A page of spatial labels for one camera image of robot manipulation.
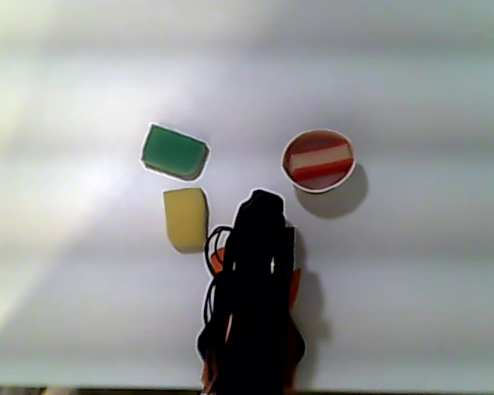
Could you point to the orange tape strip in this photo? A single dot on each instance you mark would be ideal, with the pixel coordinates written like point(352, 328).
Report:
point(218, 259)

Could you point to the green and white sponge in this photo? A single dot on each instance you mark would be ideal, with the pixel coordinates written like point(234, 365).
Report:
point(173, 151)

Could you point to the yellow sponge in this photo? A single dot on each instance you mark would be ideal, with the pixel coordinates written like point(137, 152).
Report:
point(185, 218)

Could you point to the white paper cup green tape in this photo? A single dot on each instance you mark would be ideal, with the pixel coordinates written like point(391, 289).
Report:
point(313, 186)

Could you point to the red and white sponge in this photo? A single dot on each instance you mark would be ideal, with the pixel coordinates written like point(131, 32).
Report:
point(319, 161)

